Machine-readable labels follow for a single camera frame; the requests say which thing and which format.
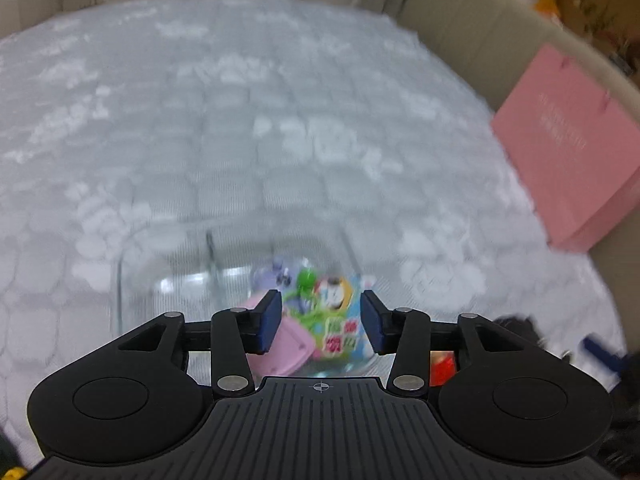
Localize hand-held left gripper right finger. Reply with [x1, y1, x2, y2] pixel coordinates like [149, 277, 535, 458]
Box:
[360, 289, 521, 397]

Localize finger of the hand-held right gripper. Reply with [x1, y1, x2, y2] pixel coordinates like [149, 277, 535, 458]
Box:
[565, 335, 628, 396]
[492, 314, 573, 361]

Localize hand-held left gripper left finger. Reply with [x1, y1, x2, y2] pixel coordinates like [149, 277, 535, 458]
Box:
[117, 289, 283, 396]

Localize pink plastic item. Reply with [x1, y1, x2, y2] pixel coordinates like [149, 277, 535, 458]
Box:
[235, 296, 316, 376]

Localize colourful cartoon packet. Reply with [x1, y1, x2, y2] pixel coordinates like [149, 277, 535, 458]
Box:
[280, 272, 376, 361]

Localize clear glass container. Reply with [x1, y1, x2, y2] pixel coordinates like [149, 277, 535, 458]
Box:
[116, 230, 401, 381]

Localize purple toy figure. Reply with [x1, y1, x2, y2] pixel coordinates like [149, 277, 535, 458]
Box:
[252, 257, 296, 306]

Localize red item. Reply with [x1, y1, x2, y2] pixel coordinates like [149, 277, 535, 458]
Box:
[431, 352, 458, 387]

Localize pink paper bag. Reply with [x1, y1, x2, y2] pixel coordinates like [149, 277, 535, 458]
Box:
[490, 42, 640, 253]

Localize beige padded headboard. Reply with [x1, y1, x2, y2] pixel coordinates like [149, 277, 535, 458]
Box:
[400, 0, 640, 311]

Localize pale flower sprigs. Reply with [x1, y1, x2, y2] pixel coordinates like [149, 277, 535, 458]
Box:
[570, 0, 632, 61]

